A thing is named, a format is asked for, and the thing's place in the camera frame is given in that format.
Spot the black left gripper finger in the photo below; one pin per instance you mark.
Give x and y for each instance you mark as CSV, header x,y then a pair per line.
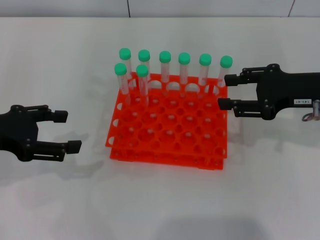
x,y
61,116
74,146

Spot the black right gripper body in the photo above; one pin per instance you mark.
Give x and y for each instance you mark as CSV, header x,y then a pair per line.
x,y
282,90

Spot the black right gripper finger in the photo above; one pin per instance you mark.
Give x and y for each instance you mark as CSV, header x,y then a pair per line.
x,y
232,80
225,104

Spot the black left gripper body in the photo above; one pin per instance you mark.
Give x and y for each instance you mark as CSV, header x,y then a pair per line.
x,y
17,132

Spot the clear test tube green cap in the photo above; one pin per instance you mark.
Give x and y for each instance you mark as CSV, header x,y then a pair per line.
x,y
144,55
124,53
142,70
120,68
205,59
184,58
226,61
165,56

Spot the orange test tube rack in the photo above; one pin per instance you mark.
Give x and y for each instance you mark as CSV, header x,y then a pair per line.
x,y
165,163

